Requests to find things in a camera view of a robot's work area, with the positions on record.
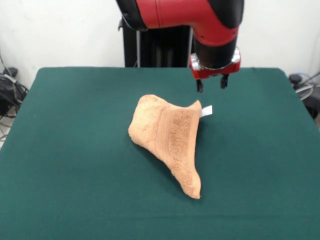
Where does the tan terry towel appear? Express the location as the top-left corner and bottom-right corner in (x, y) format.
(128, 93), (214, 200)

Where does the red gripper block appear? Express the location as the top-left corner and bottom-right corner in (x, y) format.
(189, 53), (242, 94)

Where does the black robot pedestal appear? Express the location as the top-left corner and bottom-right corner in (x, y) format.
(118, 14), (196, 68)

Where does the dark green table cloth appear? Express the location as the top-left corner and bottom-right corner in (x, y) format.
(0, 66), (320, 240)

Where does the black stand base with cables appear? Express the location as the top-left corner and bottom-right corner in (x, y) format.
(288, 71), (320, 120)
(0, 66), (29, 120)

